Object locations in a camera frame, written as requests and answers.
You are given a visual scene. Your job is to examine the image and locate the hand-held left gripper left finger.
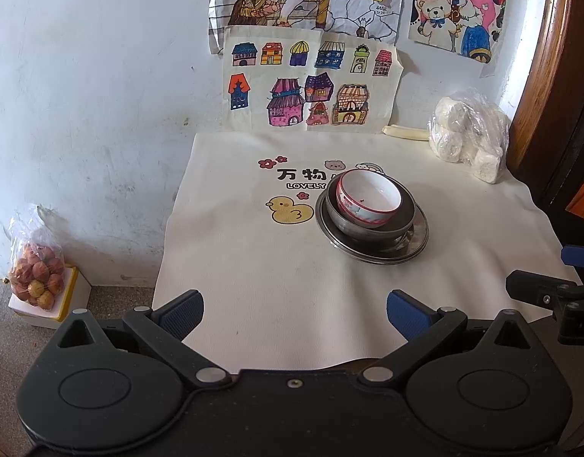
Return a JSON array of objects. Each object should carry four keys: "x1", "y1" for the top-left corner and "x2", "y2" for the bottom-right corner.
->
[{"x1": 54, "y1": 289, "x2": 230, "y2": 387}]

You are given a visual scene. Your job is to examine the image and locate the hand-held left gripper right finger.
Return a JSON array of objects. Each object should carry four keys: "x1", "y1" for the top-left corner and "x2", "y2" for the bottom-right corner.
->
[{"x1": 361, "y1": 289, "x2": 540, "y2": 387}]

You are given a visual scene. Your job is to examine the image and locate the large stainless steel plate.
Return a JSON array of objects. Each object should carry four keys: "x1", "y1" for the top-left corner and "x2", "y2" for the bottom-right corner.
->
[{"x1": 315, "y1": 195, "x2": 430, "y2": 265}]

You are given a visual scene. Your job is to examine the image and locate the stainless steel bowl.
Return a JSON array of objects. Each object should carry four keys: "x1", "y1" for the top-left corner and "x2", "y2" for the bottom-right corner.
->
[{"x1": 323, "y1": 171, "x2": 416, "y2": 243}]

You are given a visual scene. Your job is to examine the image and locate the white bowl with red rim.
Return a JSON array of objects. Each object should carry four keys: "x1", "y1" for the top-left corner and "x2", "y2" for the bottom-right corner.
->
[{"x1": 336, "y1": 169, "x2": 403, "y2": 227}]

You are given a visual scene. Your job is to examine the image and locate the cream printed table cloth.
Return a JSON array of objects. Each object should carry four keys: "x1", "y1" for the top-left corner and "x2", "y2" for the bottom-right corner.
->
[{"x1": 151, "y1": 131, "x2": 583, "y2": 374}]

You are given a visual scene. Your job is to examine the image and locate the white and yellow foam box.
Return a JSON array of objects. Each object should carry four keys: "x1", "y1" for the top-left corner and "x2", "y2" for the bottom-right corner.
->
[{"x1": 7, "y1": 264, "x2": 93, "y2": 329}]

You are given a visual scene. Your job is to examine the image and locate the plastic bag of red fruits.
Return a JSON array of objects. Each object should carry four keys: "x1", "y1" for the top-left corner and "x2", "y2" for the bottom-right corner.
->
[{"x1": 6, "y1": 205, "x2": 66, "y2": 312}]

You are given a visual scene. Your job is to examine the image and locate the plastic bag of steamed buns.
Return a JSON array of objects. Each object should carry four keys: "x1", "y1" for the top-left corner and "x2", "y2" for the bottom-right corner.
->
[{"x1": 427, "y1": 88, "x2": 510, "y2": 185}]

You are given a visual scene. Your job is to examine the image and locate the white stick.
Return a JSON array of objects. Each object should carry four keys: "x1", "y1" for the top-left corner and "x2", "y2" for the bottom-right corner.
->
[{"x1": 383, "y1": 124, "x2": 430, "y2": 142}]

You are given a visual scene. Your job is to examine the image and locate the drawing of coloured houses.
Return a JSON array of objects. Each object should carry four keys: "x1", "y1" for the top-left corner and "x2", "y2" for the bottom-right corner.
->
[{"x1": 222, "y1": 25, "x2": 404, "y2": 133}]

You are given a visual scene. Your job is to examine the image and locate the drawing of child with teddy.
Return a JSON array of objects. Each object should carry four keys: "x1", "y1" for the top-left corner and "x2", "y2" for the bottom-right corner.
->
[{"x1": 408, "y1": 0, "x2": 512, "y2": 65}]

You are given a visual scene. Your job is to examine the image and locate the drawing of figure with fan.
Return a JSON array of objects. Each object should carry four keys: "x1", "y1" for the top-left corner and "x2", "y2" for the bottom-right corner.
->
[{"x1": 206, "y1": 0, "x2": 409, "y2": 55}]

